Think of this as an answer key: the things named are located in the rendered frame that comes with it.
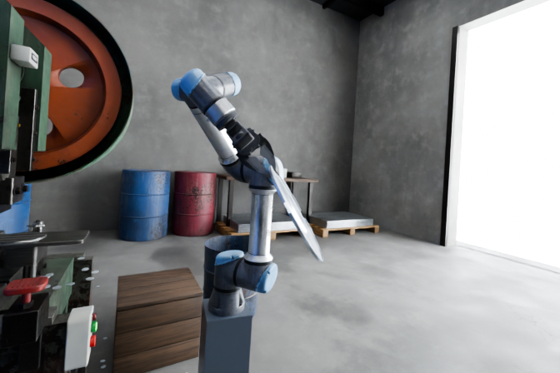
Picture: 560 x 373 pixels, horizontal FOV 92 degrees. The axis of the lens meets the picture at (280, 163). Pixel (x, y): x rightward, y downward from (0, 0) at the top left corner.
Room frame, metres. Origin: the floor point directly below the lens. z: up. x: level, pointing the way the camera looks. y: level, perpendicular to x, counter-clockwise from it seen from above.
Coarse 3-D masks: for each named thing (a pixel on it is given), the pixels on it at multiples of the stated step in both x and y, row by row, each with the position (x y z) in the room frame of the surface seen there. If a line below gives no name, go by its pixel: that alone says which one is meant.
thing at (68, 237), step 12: (0, 240) 0.82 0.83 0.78; (12, 240) 0.82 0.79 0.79; (24, 240) 0.83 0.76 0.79; (36, 240) 0.85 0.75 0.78; (48, 240) 0.86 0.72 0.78; (60, 240) 0.87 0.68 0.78; (72, 240) 0.87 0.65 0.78; (84, 240) 0.90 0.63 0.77; (12, 252) 0.82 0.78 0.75; (24, 252) 0.83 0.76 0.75; (36, 252) 0.84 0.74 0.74; (12, 264) 0.82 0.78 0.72; (24, 264) 0.83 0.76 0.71; (36, 264) 0.85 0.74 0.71; (24, 276) 0.83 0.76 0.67; (36, 276) 0.85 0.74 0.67
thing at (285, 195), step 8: (272, 176) 0.66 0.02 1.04; (280, 176) 0.84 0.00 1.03; (280, 184) 0.76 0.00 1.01; (280, 192) 0.62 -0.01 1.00; (288, 192) 0.87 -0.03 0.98; (288, 200) 0.70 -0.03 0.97; (288, 208) 0.65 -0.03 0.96; (296, 208) 0.75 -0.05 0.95; (296, 216) 0.68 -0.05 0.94; (296, 224) 0.60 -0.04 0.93; (304, 224) 0.73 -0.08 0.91; (304, 232) 0.69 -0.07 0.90; (312, 232) 0.84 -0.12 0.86; (304, 240) 0.60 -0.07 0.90; (312, 240) 0.78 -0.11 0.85; (312, 248) 0.67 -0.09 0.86; (320, 256) 0.73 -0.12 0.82
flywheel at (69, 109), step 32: (32, 0) 1.10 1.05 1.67; (32, 32) 1.13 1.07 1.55; (64, 32) 1.18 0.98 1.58; (64, 64) 1.19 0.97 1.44; (96, 64) 1.23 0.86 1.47; (64, 96) 1.19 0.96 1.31; (96, 96) 1.24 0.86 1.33; (64, 128) 1.19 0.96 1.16; (96, 128) 1.22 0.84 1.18; (64, 160) 1.17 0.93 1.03
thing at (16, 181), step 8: (16, 144) 0.89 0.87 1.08; (16, 152) 0.90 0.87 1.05; (0, 176) 0.78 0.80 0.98; (8, 176) 0.82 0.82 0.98; (16, 176) 0.87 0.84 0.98; (0, 184) 0.80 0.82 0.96; (8, 184) 0.81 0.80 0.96; (16, 184) 0.83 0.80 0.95; (24, 184) 0.89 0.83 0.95; (0, 192) 0.80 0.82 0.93; (8, 192) 0.81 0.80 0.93; (16, 192) 0.82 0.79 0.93; (0, 200) 0.80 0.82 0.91; (8, 200) 0.81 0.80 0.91; (16, 200) 0.84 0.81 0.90
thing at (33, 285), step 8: (16, 280) 0.63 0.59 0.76; (24, 280) 0.63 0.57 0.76; (32, 280) 0.63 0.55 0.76; (40, 280) 0.63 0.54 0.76; (8, 288) 0.59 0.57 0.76; (16, 288) 0.59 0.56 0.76; (24, 288) 0.59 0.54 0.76; (32, 288) 0.60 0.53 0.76; (40, 288) 0.61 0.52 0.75; (24, 296) 0.61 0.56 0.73
